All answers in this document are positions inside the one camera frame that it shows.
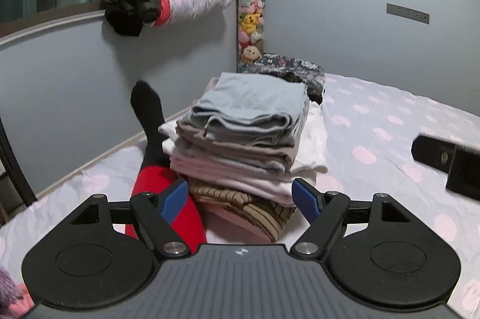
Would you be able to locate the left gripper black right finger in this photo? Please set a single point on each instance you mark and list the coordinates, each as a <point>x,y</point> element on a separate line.
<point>330,213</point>

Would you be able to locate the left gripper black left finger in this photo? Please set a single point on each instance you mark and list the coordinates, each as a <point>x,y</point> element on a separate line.
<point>99,232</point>

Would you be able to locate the red trouser leg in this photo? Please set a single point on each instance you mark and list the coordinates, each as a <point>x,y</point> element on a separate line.
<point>164,215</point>

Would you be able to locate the white folded garment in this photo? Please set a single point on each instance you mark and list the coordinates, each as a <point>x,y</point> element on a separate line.
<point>311,154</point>

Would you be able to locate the pink folded garment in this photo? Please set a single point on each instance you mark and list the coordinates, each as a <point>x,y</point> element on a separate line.
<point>184,159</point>

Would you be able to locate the striped brown folded garment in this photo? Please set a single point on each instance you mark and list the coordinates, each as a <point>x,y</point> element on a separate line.
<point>265,218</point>

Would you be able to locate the taupe folded garment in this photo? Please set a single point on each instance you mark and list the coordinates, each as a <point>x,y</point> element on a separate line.
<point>263,160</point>

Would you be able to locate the polka dot bed sheet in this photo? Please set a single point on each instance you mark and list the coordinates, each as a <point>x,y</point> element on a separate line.
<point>370,131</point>

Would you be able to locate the black sock leg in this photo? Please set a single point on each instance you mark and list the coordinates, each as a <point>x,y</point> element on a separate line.
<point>147,107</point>

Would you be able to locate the grey folded shirt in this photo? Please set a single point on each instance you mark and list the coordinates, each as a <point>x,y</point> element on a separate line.
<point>252,109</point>

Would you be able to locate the dark patterned cloth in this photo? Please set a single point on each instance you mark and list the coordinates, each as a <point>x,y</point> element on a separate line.
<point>291,69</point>

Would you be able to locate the purple fuzzy cloth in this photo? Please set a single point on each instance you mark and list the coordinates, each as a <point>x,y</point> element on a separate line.
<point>9,292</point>

